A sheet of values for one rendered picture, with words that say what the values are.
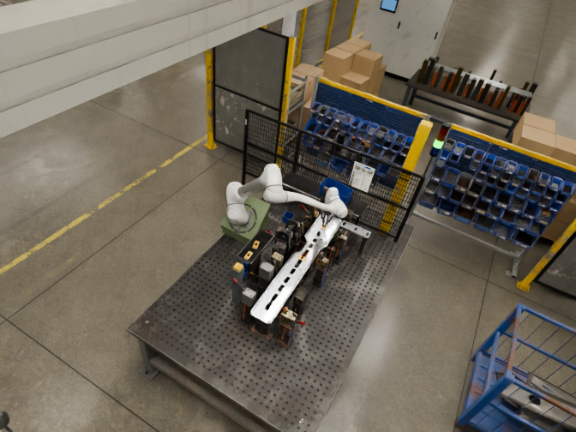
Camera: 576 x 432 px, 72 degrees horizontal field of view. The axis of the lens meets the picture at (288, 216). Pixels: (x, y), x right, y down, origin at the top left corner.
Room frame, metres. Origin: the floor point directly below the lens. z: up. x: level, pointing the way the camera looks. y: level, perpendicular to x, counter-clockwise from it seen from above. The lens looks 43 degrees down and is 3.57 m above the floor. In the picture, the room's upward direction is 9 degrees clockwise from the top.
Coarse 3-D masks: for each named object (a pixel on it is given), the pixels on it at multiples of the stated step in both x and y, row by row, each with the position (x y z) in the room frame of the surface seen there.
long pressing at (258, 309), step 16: (320, 224) 2.76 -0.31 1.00; (336, 224) 2.80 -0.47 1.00; (320, 240) 2.55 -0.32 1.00; (288, 272) 2.13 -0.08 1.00; (304, 272) 2.16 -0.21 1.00; (272, 288) 1.94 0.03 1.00; (288, 288) 1.96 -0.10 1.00; (256, 304) 1.76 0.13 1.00; (272, 304) 1.78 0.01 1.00; (272, 320) 1.65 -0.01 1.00
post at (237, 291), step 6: (234, 270) 1.94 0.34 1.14; (240, 270) 1.95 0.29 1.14; (234, 276) 1.94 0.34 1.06; (240, 276) 1.94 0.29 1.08; (234, 282) 1.95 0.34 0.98; (240, 282) 1.96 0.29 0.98; (234, 288) 1.95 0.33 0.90; (240, 288) 1.96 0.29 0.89; (234, 294) 1.95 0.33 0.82; (240, 294) 1.97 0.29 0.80; (234, 300) 1.94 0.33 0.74; (240, 300) 1.97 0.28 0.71
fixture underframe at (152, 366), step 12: (144, 348) 1.55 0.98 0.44; (144, 360) 1.57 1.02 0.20; (156, 360) 1.57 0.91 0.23; (144, 372) 1.55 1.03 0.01; (156, 372) 1.56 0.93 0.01; (168, 372) 1.48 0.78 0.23; (192, 384) 1.42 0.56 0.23; (204, 396) 1.34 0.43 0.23; (216, 408) 1.28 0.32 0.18; (228, 408) 1.28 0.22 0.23; (240, 420) 1.20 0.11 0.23
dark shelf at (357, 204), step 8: (288, 176) 3.39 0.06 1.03; (296, 176) 3.41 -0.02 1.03; (288, 184) 3.24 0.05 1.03; (296, 184) 3.26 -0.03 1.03; (304, 184) 3.29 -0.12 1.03; (312, 184) 3.31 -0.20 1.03; (320, 184) 3.33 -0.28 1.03; (304, 192) 3.17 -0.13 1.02; (312, 192) 3.18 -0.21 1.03; (320, 200) 3.11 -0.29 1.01; (352, 200) 3.16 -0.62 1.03; (352, 208) 3.03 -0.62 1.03; (360, 208) 3.05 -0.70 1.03; (360, 216) 2.94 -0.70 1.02
